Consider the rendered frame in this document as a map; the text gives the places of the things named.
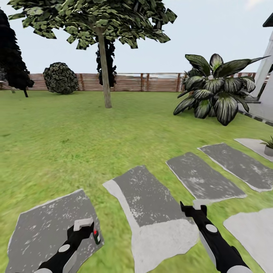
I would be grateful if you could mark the insectifuge atomizer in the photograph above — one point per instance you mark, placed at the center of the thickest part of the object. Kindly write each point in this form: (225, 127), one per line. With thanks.
(96, 237)

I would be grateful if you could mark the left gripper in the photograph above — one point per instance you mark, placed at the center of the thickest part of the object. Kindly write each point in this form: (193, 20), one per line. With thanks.
(83, 233)

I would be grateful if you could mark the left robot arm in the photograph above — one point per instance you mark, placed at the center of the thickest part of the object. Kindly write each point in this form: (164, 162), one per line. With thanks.
(65, 258)

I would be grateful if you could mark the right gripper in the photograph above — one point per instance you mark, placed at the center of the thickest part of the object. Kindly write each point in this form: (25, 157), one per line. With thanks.
(191, 212)

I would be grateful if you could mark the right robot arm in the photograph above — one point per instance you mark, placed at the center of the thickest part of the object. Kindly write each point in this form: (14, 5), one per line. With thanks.
(226, 258)

